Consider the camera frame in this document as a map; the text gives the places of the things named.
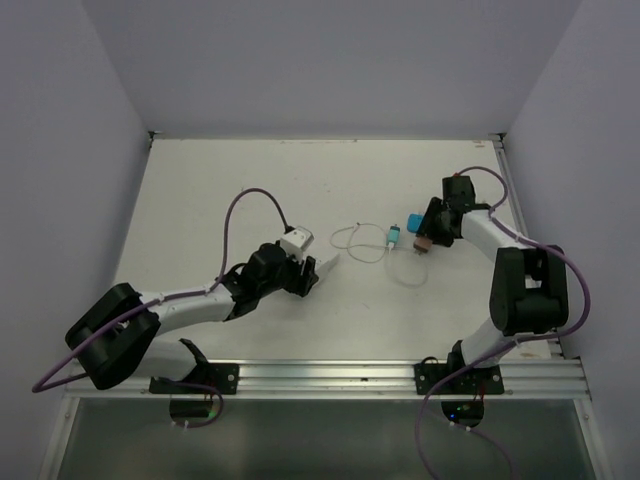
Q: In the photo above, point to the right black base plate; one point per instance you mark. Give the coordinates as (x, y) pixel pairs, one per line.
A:
(430, 371)

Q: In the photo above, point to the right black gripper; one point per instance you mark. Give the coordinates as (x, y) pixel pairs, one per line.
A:
(427, 225)

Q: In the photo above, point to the pink dual usb charger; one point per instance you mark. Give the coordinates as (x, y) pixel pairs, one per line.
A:
(422, 244)

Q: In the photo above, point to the blue square plug adapter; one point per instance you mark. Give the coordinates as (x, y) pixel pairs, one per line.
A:
(413, 222)

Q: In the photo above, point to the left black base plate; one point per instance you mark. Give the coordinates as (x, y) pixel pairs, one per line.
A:
(223, 377)

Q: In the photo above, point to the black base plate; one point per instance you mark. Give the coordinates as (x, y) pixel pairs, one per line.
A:
(430, 371)
(223, 377)

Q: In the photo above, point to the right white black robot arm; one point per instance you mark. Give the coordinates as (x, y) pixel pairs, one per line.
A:
(528, 294)

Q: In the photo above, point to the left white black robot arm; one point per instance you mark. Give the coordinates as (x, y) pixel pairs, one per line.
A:
(120, 336)

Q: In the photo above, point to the teal usb charger plug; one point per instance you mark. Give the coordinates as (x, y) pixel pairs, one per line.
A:
(392, 237)

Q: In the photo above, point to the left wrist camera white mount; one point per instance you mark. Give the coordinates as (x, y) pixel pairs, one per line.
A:
(295, 243)

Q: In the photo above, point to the white cube power socket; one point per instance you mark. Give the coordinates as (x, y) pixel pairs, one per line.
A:
(324, 263)

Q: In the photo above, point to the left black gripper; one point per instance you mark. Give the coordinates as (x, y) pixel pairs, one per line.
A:
(301, 283)

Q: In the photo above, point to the right side aluminium rail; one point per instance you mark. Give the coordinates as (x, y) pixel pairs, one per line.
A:
(512, 215)

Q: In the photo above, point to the aluminium extrusion rail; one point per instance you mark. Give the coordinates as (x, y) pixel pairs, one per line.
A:
(394, 379)

